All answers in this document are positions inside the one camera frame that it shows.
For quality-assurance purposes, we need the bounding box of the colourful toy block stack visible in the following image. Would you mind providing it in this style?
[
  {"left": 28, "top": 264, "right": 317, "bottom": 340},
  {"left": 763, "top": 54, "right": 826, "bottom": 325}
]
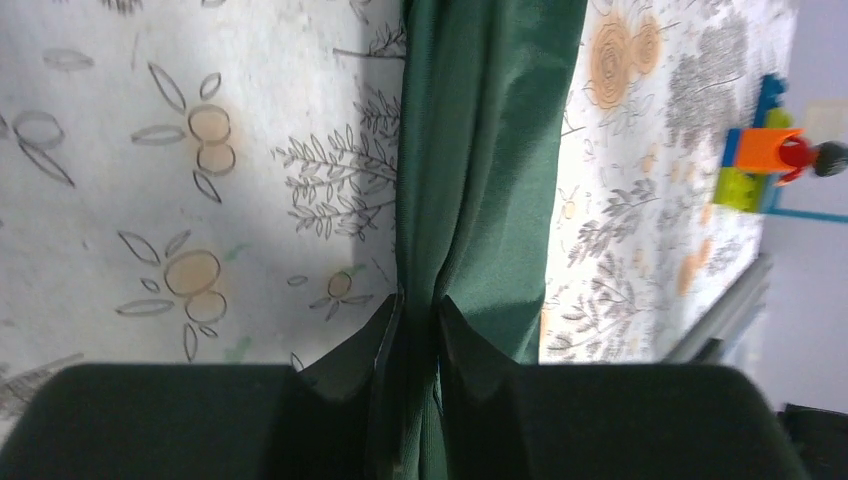
[{"left": 712, "top": 73, "right": 847, "bottom": 223}]

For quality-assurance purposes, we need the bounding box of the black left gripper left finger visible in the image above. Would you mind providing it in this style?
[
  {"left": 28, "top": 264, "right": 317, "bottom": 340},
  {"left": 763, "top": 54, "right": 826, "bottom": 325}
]
[{"left": 284, "top": 293, "right": 404, "bottom": 479}]

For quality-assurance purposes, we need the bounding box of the floral patterned table mat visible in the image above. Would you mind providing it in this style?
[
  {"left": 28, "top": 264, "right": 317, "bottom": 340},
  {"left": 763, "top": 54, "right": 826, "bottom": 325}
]
[{"left": 1, "top": 1, "right": 799, "bottom": 431}]

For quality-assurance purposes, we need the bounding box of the dark green cloth napkin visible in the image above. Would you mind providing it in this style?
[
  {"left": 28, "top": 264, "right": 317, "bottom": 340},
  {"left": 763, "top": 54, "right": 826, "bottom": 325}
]
[{"left": 393, "top": 1, "right": 587, "bottom": 479}]

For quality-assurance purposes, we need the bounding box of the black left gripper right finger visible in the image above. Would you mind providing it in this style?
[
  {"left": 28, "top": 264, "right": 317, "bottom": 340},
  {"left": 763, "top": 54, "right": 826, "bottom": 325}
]
[{"left": 438, "top": 297, "right": 529, "bottom": 479}]

